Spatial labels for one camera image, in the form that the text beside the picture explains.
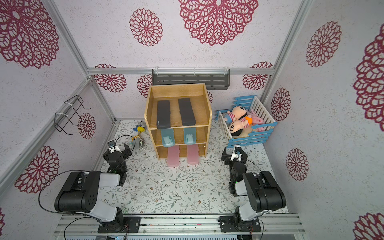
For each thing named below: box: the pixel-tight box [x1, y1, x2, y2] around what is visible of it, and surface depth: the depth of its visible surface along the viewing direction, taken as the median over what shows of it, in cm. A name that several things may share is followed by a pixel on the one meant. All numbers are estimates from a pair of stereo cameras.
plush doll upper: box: [224, 106, 248, 125], surface depth 108 cm
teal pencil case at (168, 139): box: [161, 128, 176, 148], surface depth 87 cm
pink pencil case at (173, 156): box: [167, 145, 180, 168], surface depth 98 cm
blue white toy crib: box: [215, 95, 278, 148], surface depth 104 cm
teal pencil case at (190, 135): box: [184, 127, 197, 145], surface depth 89 cm
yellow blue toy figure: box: [133, 124, 146, 133], surface depth 114 cm
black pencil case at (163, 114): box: [156, 100, 171, 129], surface depth 80 cm
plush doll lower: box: [229, 116, 253, 137], surface depth 101 cm
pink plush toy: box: [247, 109, 265, 132], surface depth 105 cm
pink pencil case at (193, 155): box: [186, 144, 200, 165], surface depth 99 cm
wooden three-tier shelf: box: [144, 83, 213, 160], surface depth 87 cm
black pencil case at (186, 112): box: [178, 97, 196, 127], surface depth 81 cm
